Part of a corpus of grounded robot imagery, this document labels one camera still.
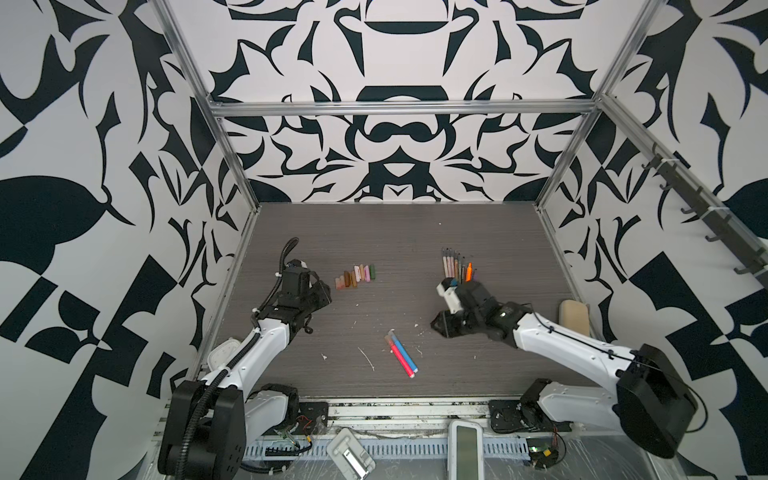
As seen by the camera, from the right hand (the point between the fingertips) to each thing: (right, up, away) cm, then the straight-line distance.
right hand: (436, 322), depth 83 cm
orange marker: (+14, +12, +19) cm, 27 cm away
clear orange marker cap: (-28, +8, +14) cm, 33 cm away
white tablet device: (+4, -24, -15) cm, 29 cm away
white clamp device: (-22, -26, -14) cm, 37 cm away
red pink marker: (-10, -10, +1) cm, 14 cm away
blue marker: (-6, -11, -1) cm, 13 cm away
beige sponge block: (+42, 0, +7) cm, 42 cm away
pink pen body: (+7, +11, +18) cm, 23 cm away
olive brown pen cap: (-24, +10, +16) cm, 31 cm away
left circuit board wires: (-37, -29, -10) cm, 48 cm away
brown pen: (+10, +12, +19) cm, 25 cm away
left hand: (-31, +10, +5) cm, 33 cm away
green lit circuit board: (+23, -27, -12) cm, 37 cm away
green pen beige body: (+6, +13, +19) cm, 24 cm away
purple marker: (+16, +10, +16) cm, 25 cm away
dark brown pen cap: (-26, +9, +17) cm, 32 cm away
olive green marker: (+11, +11, +19) cm, 25 cm away
